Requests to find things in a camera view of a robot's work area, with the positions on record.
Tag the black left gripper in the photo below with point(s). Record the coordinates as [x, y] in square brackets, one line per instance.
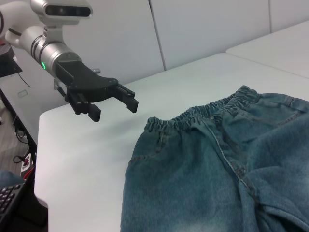
[87, 82]

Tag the blue denim shorts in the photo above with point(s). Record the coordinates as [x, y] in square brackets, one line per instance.
[193, 181]

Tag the white power strip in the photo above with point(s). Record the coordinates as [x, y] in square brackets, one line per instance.
[26, 164]

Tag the black equipment box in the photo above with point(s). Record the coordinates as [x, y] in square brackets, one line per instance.
[7, 65]

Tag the person leg in jeans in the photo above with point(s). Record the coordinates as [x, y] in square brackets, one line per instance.
[8, 177]

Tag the black computer keyboard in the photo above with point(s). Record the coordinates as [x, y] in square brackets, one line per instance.
[7, 198]

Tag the white wall label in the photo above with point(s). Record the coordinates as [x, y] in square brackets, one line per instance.
[23, 93]

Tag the black table frame leg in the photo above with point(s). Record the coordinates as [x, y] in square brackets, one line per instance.
[24, 128]

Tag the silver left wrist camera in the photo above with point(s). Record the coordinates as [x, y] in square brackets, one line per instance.
[67, 10]

